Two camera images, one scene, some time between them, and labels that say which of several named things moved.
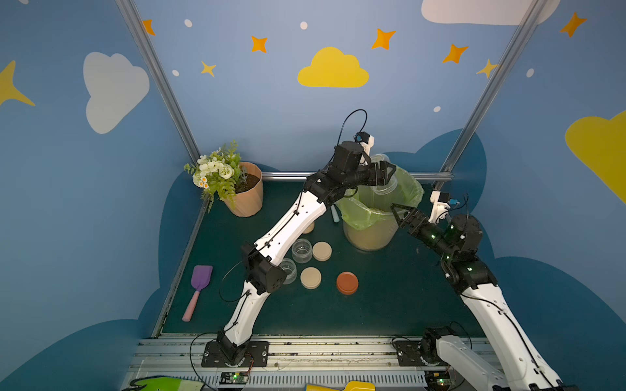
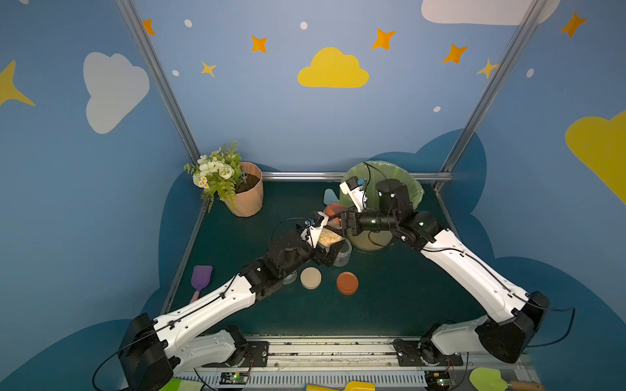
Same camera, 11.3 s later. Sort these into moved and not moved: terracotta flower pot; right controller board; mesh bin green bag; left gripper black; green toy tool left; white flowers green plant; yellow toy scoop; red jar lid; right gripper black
Moved: left gripper black; right gripper black
Not moved: right controller board; yellow toy scoop; white flowers green plant; terracotta flower pot; red jar lid; mesh bin green bag; green toy tool left
